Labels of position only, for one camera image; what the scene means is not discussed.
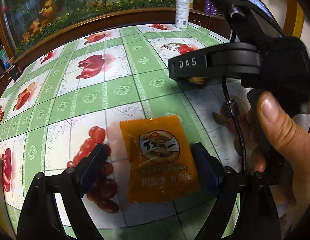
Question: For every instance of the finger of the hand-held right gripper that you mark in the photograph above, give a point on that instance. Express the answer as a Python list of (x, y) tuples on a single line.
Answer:
[(220, 62)]

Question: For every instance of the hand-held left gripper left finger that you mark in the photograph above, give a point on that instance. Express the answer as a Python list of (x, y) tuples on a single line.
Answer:
[(93, 165)]

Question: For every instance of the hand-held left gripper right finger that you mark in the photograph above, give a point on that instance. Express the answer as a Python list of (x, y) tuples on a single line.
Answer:
[(203, 167)]

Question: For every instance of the orange snack sachet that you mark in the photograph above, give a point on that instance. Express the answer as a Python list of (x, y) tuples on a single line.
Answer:
[(157, 155)]

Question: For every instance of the yellow cardboard tray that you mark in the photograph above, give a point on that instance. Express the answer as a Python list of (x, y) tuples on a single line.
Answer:
[(0, 210)]

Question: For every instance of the person's right hand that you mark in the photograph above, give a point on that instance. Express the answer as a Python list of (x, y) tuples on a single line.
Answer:
[(277, 130)]

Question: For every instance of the white spray bottle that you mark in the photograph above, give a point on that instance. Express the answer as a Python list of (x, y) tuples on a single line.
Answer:
[(182, 7)]

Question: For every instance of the fruit printed tablecloth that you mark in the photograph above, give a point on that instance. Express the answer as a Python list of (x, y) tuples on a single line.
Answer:
[(119, 80)]

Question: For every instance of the dark glass jar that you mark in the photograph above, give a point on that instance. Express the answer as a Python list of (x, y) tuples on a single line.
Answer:
[(16, 72)]

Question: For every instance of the green and blue bag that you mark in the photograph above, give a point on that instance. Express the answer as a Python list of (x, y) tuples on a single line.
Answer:
[(3, 57)]

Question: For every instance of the flower mural display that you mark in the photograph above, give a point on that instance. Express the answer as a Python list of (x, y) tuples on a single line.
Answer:
[(82, 2)]

